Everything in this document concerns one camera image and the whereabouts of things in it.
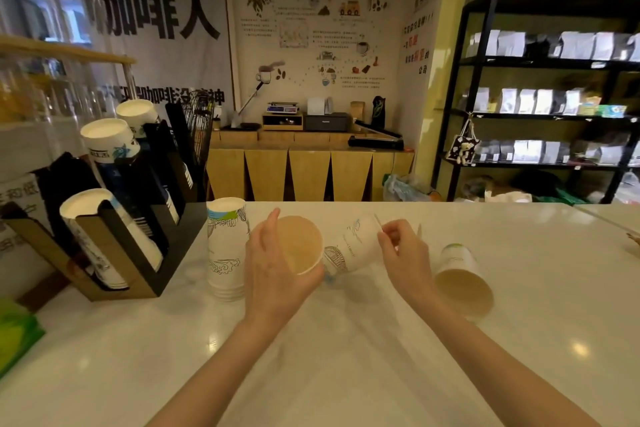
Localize white banner with black lettering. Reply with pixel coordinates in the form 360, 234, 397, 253
75, 0, 237, 108

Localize white printed paper cup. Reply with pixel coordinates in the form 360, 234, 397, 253
433, 243, 495, 319
275, 214, 385, 277

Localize person's right forearm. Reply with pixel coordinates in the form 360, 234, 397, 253
412, 292, 603, 427

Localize illustrated white wall poster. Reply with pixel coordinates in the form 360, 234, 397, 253
222, 0, 433, 109

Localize row of grey and white bags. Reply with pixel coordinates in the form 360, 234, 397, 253
472, 137, 640, 166

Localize green and yellow boxes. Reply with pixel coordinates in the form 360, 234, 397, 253
576, 95, 629, 118

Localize wooden counter cabinet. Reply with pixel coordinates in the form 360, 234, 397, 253
207, 128, 416, 202

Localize black wire basket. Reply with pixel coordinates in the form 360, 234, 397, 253
179, 102, 216, 168

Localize row of small white bags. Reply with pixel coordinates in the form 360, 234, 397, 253
461, 86, 586, 116

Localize black and wood cup holder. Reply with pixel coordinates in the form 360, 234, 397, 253
1, 101, 209, 302

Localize stack of large paper cups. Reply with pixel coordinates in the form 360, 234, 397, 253
59, 187, 164, 291

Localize person's left forearm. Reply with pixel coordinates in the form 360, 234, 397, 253
145, 314, 293, 427

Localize black printer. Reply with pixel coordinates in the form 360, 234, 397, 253
303, 112, 352, 132

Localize stack of upturned paper cups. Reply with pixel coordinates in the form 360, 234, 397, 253
206, 197, 250, 302

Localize person's right hand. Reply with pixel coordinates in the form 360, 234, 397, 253
377, 219, 442, 308

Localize stack of medium paper cups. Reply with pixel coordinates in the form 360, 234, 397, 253
79, 118, 182, 238

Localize green packet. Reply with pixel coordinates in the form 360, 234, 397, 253
0, 296, 46, 378

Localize row of white and black bags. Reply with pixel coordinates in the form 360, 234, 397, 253
466, 29, 640, 63

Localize clear plastic bag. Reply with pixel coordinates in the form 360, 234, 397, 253
382, 173, 435, 202

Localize black bag with green print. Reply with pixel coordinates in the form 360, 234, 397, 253
369, 95, 387, 126

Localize stack of black cup lids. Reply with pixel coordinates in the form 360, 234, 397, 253
36, 151, 103, 242

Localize black metal shelf rack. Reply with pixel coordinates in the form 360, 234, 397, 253
431, 0, 640, 205

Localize person's left hand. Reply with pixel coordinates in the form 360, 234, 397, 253
243, 208, 326, 330

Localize stack of small paper cups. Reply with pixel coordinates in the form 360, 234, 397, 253
115, 99, 162, 140

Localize pile of bags under shelf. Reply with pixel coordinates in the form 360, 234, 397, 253
459, 170, 592, 205

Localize black heat sealer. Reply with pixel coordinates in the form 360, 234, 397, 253
347, 119, 405, 150

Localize wooden shelf board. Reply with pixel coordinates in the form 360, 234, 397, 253
0, 33, 137, 66

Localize hanging black plush bag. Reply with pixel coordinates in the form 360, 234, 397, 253
444, 113, 481, 165

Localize wooden box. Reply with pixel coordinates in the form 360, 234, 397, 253
262, 112, 305, 131

